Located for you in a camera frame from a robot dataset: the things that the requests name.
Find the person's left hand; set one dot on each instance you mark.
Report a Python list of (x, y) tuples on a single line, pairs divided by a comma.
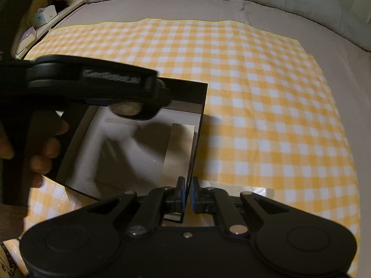
[(46, 150)]

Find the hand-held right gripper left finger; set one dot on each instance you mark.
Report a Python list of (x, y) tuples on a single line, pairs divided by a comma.
[(181, 192)]

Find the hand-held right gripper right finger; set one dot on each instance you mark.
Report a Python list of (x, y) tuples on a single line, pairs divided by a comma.
[(195, 194)]

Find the white tissue box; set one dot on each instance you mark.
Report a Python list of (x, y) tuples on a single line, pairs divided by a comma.
[(43, 16)]

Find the clear plastic sheet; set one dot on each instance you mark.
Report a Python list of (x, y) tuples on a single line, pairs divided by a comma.
[(249, 189)]

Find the yellow white checked cloth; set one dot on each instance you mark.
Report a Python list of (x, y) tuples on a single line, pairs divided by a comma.
[(246, 98)]

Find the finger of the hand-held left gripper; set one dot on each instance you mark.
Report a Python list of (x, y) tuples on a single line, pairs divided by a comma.
[(116, 78), (156, 104)]

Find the pale flat box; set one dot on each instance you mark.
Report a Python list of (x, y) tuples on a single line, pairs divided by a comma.
[(26, 38)]

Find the black cardboard box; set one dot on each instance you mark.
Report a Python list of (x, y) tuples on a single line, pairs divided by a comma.
[(179, 98)]

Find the black round jar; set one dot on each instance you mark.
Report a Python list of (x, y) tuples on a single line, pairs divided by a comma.
[(126, 110)]

